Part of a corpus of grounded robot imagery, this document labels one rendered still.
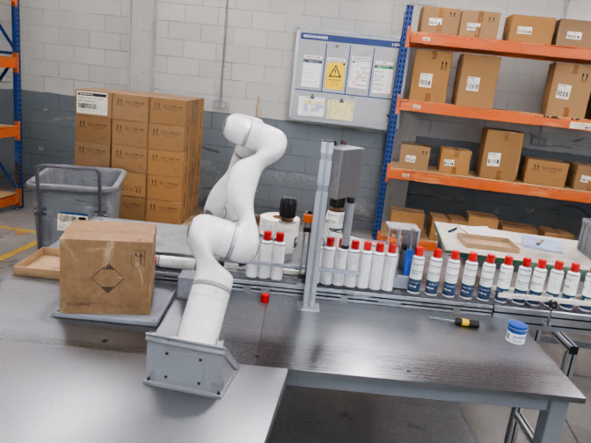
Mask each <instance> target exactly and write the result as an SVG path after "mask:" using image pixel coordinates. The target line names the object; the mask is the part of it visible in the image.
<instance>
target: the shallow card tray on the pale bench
mask: <svg viewBox="0 0 591 443"><path fill-rule="evenodd" d="M457 239H458V240H459V241H460V242H461V243H462V245H463V246H464V247H465V248H471V249H479V250H486V251H501V252H509V253H517V254H520V250H521V249H520V248H519V247H518V246H517V245H515V244H514V243H513V242H512V241H511V240H510V239H509V238H504V237H497V236H481V235H473V234H465V233H458V232H457Z"/></svg>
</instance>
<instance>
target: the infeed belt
mask: <svg viewBox="0 0 591 443"><path fill-rule="evenodd" d="M155 271H160V272H176V273H181V271H182V270H180V269H172V268H164V267H158V266H157V265H155ZM228 272H229V273H230V274H231V275H232V277H233V279H238V280H254V281H263V282H272V283H281V284H289V285H297V282H298V278H294V277H286V278H285V276H282V280H281V281H274V280H270V279H268V280H261V279H259V278H258V277H257V278H255V279H250V278H247V277H245V272H234V271H228ZM317 287H323V288H332V289H341V290H349V291H358V292H367V293H376V294H392V295H401V296H410V297H419V298H428V299H436V300H444V301H461V302H470V303H479V304H487V305H493V303H492V302H491V301H490V300H489V302H483V301H478V300H477V296H475V295H473V296H472V297H471V300H470V301H466V300H463V299H461V298H459V294H455V295H454V298H453V299H449V298H445V297H443V296H442V295H441V294H442V293H441V292H437V295H436V296H435V297H431V296H427V295H425V294H424V293H425V291H423V290H420V293H419V294H417V295H414V294H408V293H407V289H403V288H395V287H393V288H392V292H384V291H382V290H381V289H380V290H379V291H372V290H369V289H359V288H357V287H355V288H347V287H344V286H343V287H335V286H333V285H330V286H323V285H321V284H318V285H317Z"/></svg>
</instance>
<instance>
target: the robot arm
mask: <svg viewBox="0 0 591 443"><path fill-rule="evenodd" d="M223 135H224V137H225V138H226V139H227V140H228V141H230V142H233V143H235V144H236V145H237V146H236V148H235V150H234V153H233V156H232V158H231V161H230V166H229V168H228V170H227V172H226V173H225V174H224V175H223V176H222V177H221V178H220V180H219V181H218V182H217V183H216V184H215V186H214V187H213V189H212V190H211V192H210V194H209V196H208V199H207V202H206V205H205V207H204V214H200V215H198V216H196V217H194V218H193V219H192V220H191V222H190V224H189V226H188V229H187V233H186V234H187V241H188V244H189V247H190V249H191V252H192V253H193V256H194V259H195V263H196V272H195V276H194V280H193V284H192V288H191V291H190V294H189V297H188V300H187V303H186V308H185V311H184V314H183V317H182V320H181V323H180V326H179V331H178V334H177V336H176V337H173V338H182V339H186V340H191V341H195V342H201V343H205V344H210V345H221V346H223V340H222V341H219V335H220V331H221V328H222V325H223V318H224V315H225V312H226V308H227V305H228V302H229V298H230V292H231V289H232V285H233V277H232V275H231V274H230V273H229V272H228V271H227V270H226V269H225V268H224V267H222V266H221V265H220V264H219V263H218V262H217V261H216V260H215V258H214V256H213V255H215V256H217V257H221V258H226V259H228V260H231V261H235V262H238V265H239V266H244V265H246V264H241V263H248V262H251V261H252V260H253V259H255V258H256V256H257V254H258V252H259V230H258V226H257V223H256V220H255V215H254V210H253V202H254V196H255V192H256V189H257V185H258V182H259V177H260V174H261V172H262V171H263V170H264V169H265V168H266V167H267V166H269V165H270V164H272V163H274V162H276V161H277V160H279V159H280V158H281V157H282V156H283V154H284V153H285V151H286V148H287V143H288V141H287V138H286V136H285V134H284V133H283V132H282V131H281V130H279V129H277V128H275V127H271V126H269V125H267V124H265V123H264V122H263V121H262V120H261V119H258V118H254V117H252V116H248V115H245V114H242V113H234V114H231V115H230V116H229V117H227V118H226V119H225V121H224V122H223Z"/></svg>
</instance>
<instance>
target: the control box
mask: <svg viewBox="0 0 591 443"><path fill-rule="evenodd" d="M363 157H364V148H360V147H355V146H350V145H346V146H340V145H337V147H333V152H332V167H331V174H330V181H329V185H328V196H327V198H330V199H334V200H339V199H344V198H347V197H352V196H355V195H358V194H359V189H360V182H361V169H362V163H363Z"/></svg>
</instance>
